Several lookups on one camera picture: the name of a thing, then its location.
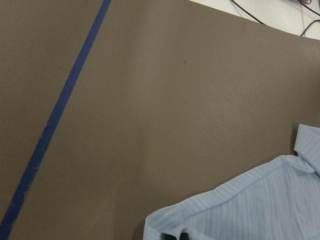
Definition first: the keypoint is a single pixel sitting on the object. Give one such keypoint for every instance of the light blue button shirt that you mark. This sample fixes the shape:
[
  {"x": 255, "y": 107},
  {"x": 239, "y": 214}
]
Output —
[{"x": 278, "y": 200}]

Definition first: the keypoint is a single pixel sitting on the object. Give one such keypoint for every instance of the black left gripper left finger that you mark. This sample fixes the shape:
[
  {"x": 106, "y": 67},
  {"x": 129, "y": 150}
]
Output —
[{"x": 165, "y": 236}]

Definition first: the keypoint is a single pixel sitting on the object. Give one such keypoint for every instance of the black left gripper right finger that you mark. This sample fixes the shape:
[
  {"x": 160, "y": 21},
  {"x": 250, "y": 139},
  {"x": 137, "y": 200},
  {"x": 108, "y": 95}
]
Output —
[{"x": 184, "y": 236}]

